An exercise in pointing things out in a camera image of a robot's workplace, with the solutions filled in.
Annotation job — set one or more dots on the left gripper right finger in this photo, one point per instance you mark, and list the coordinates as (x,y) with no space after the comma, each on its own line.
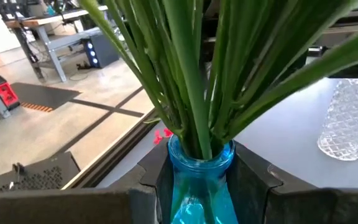
(306,208)

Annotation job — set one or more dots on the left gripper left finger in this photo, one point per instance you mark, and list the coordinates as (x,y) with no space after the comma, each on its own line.
(73,208)

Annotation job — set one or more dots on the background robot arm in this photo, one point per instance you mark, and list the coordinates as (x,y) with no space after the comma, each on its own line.
(8,7)

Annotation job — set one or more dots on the black perforated computer case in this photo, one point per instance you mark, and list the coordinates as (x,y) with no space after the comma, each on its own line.
(42,177)

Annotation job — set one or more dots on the pink-red flower spray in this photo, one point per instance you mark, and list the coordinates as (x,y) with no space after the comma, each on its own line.
(167,132)

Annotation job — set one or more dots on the red and black device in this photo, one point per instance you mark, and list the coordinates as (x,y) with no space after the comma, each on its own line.
(6,93)

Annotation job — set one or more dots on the black floor mat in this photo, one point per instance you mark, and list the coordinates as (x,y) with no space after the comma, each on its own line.
(45,95)

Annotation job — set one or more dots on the blue glass vase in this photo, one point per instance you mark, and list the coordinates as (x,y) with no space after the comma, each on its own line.
(200,186)

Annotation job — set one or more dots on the pale green tulip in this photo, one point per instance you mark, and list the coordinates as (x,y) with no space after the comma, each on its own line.
(191,93)

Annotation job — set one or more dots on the black tower blue lights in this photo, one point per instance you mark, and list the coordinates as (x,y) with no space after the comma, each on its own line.
(107,51)

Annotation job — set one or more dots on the clear cut-glass vase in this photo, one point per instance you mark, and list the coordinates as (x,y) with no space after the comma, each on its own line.
(350,124)

